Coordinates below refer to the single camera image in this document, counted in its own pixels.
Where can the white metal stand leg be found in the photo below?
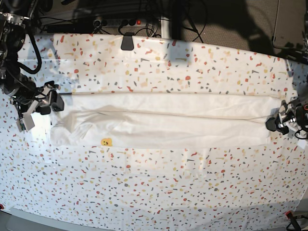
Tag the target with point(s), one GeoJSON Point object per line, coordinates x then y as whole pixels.
{"type": "Point", "coordinates": [164, 22]}

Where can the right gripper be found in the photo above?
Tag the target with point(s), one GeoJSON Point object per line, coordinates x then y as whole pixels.
{"type": "Point", "coordinates": [26, 97]}

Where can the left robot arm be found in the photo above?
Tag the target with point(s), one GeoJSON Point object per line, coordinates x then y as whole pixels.
{"type": "Point", "coordinates": [304, 113]}

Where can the white printed T-shirt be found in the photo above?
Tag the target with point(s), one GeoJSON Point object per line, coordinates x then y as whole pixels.
{"type": "Point", "coordinates": [129, 131]}

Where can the black table clamp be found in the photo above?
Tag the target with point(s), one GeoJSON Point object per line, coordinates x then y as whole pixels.
{"type": "Point", "coordinates": [127, 42]}

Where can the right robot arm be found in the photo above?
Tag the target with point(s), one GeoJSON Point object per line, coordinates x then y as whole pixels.
{"type": "Point", "coordinates": [15, 20]}

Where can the power strip with red switch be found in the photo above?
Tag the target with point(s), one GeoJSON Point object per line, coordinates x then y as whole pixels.
{"type": "Point", "coordinates": [117, 22]}

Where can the terrazzo patterned tablecloth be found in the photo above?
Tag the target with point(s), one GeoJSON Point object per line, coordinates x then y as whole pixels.
{"type": "Point", "coordinates": [236, 188]}

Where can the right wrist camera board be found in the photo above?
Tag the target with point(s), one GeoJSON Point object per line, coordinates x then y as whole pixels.
{"type": "Point", "coordinates": [20, 125]}

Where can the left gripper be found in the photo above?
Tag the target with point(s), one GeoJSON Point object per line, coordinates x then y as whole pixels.
{"type": "Point", "coordinates": [286, 119]}

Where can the red clamp bottom right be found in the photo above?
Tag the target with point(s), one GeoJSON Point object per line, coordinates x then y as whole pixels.
{"type": "Point", "coordinates": [293, 225]}

